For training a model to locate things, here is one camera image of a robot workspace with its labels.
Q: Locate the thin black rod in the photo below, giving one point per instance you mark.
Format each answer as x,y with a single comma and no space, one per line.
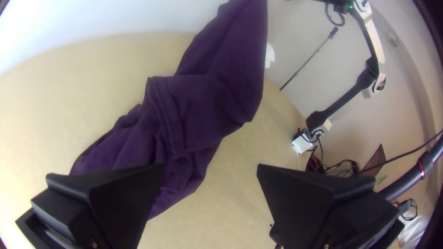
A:
308,60

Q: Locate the black t-shirt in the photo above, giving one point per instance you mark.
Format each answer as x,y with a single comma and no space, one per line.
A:
207,103

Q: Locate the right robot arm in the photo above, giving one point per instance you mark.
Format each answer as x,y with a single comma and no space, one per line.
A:
346,100

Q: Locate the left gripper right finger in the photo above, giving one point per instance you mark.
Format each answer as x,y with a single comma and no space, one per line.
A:
322,211

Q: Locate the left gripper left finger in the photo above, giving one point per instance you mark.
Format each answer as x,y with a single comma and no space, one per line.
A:
114,204

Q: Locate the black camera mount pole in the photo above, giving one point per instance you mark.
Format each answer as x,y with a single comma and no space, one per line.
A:
408,178

